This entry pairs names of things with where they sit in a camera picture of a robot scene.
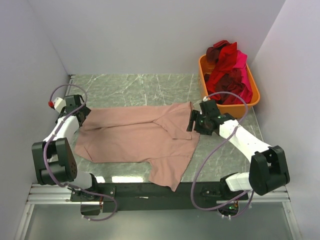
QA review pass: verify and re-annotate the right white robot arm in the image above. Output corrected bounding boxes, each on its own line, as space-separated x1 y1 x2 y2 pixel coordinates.
187 100 291 200

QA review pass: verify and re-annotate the aluminium frame rail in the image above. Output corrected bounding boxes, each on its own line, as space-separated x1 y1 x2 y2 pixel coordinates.
27 80 77 204

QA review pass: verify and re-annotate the black base beam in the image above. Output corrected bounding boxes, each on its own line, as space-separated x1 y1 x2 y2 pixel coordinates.
70 181 244 215

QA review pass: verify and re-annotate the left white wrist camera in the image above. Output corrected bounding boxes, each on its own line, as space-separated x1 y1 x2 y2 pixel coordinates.
48 97 66 113

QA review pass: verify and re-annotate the bright red t shirt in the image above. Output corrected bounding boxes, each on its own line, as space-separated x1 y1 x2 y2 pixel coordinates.
206 42 238 94

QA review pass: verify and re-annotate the magenta t shirt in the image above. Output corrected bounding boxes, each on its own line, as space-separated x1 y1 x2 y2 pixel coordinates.
233 50 253 104

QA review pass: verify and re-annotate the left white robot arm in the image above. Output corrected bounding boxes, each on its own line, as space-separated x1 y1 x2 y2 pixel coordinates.
31 94 100 201

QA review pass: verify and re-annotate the dark maroon t shirt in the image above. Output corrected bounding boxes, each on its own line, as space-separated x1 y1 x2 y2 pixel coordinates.
206 40 230 63

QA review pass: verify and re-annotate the pink t shirt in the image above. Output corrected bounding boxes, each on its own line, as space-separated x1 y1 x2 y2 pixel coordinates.
74 101 200 192

